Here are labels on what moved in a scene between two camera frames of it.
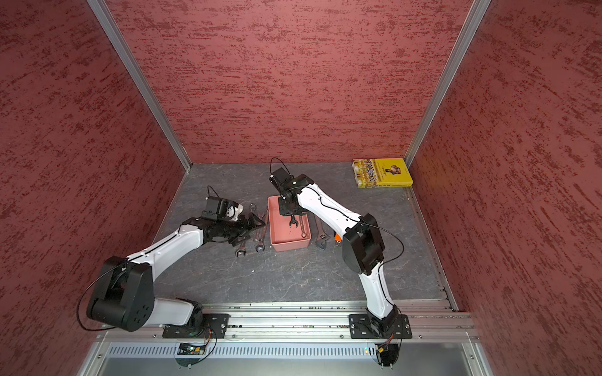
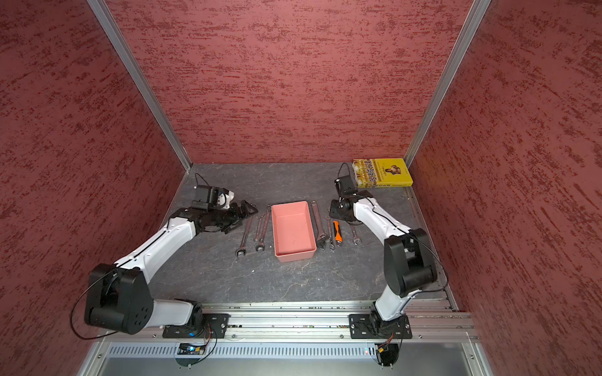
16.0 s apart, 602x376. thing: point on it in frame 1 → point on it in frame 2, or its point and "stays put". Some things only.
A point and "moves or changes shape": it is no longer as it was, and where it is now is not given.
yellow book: [381, 172] stays put
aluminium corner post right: [473, 23] stays put
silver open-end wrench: [293, 221] → [320, 236]
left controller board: [186, 348] stays put
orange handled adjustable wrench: [338, 239] stays put
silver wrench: [303, 233] moves or changes shape
